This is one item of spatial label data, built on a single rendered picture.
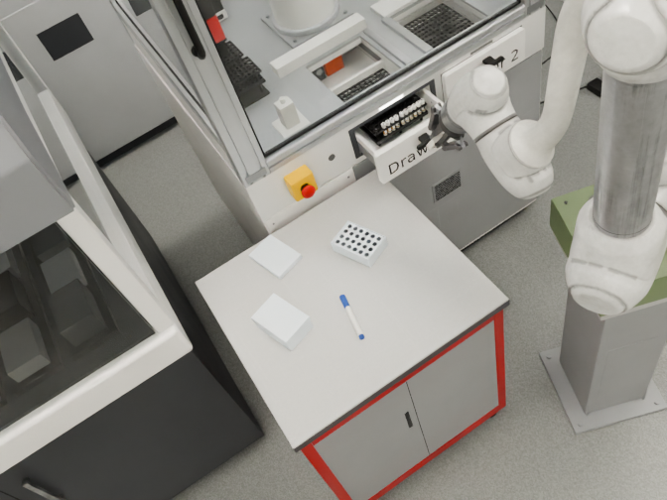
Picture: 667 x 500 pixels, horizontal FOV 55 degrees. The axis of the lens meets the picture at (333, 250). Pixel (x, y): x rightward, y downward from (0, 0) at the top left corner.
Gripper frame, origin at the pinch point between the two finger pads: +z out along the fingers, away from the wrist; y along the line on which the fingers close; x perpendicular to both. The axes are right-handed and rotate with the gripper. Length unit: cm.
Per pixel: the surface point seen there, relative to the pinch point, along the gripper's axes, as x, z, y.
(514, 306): -19, 71, -60
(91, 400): 106, 3, -8
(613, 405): -17, 42, -98
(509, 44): -40.1, 12.2, 13.5
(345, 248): 33.6, 8.9, -10.4
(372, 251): 28.6, 5.7, -15.0
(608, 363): -12, 14, -77
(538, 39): -53, 18, 11
